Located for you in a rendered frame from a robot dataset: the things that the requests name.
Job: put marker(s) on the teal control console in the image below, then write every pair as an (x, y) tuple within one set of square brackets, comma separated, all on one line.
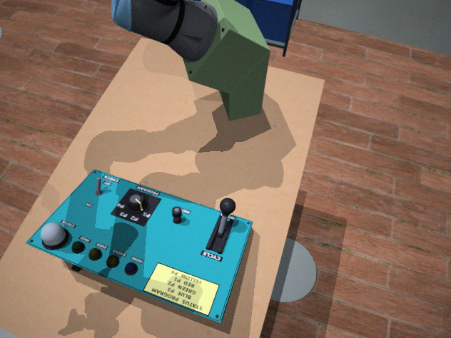
[(108, 223)]

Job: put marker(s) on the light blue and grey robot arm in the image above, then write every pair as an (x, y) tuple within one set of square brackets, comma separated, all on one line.
[(188, 27)]

